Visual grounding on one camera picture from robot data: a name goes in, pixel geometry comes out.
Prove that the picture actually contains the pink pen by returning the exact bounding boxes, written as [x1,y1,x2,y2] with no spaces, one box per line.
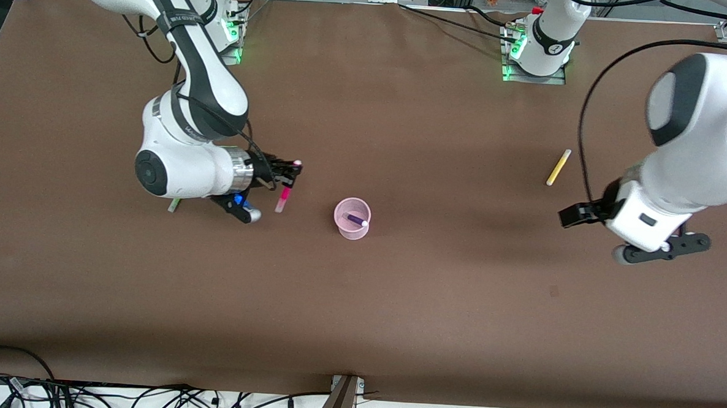
[275,159,303,215]

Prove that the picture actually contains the pink pen holder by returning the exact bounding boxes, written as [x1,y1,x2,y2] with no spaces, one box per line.
[332,197,372,241]

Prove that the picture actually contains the yellow pen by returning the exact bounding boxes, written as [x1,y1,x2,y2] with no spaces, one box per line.
[546,148,572,188]

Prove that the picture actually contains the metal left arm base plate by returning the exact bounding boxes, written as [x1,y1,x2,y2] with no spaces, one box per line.
[501,58,568,86]

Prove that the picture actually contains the long black cable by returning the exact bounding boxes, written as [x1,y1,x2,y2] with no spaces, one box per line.
[397,2,521,42]

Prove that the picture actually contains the short black cable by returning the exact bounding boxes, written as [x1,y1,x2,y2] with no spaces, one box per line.
[466,4,515,29]

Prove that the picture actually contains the aluminium profile bracket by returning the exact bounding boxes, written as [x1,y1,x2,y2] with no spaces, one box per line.
[314,374,367,408]

